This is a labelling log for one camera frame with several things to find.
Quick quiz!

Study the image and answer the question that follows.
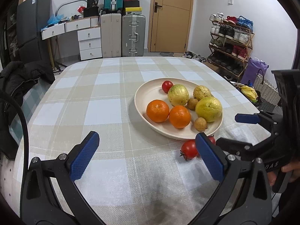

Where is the large yellow citrus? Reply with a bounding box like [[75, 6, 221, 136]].
[[195, 96, 223, 123]]

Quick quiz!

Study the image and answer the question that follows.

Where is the black bag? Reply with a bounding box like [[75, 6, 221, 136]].
[[83, 0, 101, 18]]

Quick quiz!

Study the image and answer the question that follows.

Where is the yellow black shoe box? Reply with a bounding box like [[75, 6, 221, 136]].
[[125, 7, 143, 16]]

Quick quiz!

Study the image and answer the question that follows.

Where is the teal checked cloth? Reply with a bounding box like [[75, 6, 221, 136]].
[[9, 82, 50, 143]]

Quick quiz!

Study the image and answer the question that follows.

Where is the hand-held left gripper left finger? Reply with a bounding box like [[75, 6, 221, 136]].
[[20, 131, 106, 225]]

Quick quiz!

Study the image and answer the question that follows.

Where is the orange mandarin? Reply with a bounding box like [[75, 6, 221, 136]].
[[169, 105, 191, 129], [146, 100, 170, 123]]

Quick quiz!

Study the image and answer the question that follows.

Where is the blue plastic bag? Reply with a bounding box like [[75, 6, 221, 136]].
[[47, 15, 64, 26]]

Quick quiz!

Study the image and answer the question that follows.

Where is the red tomato with green calyx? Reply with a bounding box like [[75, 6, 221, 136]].
[[180, 140, 199, 161]]

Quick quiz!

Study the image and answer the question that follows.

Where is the beige suitcase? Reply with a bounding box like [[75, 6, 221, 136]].
[[100, 13, 122, 58]]

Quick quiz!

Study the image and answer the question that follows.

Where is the black refrigerator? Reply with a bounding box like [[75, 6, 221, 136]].
[[16, 0, 51, 62]]

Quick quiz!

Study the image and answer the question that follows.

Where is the purple bag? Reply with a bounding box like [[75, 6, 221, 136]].
[[240, 57, 269, 86]]

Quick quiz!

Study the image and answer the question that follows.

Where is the black cable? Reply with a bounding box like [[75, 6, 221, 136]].
[[0, 96, 30, 169]]

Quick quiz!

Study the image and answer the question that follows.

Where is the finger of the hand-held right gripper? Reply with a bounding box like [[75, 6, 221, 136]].
[[216, 133, 282, 161], [235, 111, 284, 136]]

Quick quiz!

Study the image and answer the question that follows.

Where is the cream round plate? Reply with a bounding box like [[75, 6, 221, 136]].
[[134, 78, 223, 141]]

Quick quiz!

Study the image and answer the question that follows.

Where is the yellow passion fruit green patch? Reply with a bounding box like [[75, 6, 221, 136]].
[[167, 84, 189, 107]]

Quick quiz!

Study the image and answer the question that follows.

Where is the wrinkled yellow-green passion fruit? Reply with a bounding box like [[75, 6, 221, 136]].
[[193, 85, 212, 101]]

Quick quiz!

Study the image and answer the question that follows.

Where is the yellow bag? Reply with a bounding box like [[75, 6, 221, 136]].
[[238, 85, 259, 103]]

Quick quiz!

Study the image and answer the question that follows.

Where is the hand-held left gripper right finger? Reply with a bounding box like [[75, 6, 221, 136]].
[[187, 132, 278, 225]]

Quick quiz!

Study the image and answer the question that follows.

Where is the wooden shoe rack with shoes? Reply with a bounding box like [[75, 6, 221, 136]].
[[209, 13, 254, 80]]

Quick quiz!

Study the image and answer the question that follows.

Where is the small brown longan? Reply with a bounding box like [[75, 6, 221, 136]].
[[193, 117, 209, 132], [187, 98, 199, 110]]

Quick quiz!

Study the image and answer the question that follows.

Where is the woven basket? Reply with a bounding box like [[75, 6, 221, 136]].
[[253, 73, 282, 113]]

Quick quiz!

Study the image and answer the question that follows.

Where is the person's right hand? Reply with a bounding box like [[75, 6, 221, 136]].
[[267, 160, 300, 187]]

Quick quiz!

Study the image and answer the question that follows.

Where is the silver suitcase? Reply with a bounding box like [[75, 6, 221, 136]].
[[121, 14, 146, 57]]

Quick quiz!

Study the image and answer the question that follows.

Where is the black jacket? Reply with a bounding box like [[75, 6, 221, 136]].
[[0, 61, 56, 160]]

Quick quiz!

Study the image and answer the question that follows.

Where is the curved silver tube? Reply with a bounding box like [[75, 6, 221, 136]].
[[55, 0, 88, 17]]

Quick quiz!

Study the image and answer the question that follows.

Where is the person's dark clothing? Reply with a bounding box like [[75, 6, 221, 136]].
[[273, 180, 300, 225]]

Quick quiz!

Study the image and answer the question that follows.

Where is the white drawer desk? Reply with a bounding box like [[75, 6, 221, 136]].
[[41, 16, 103, 62]]

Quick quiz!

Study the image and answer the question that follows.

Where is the wooden door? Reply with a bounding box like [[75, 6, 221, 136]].
[[148, 0, 195, 53]]

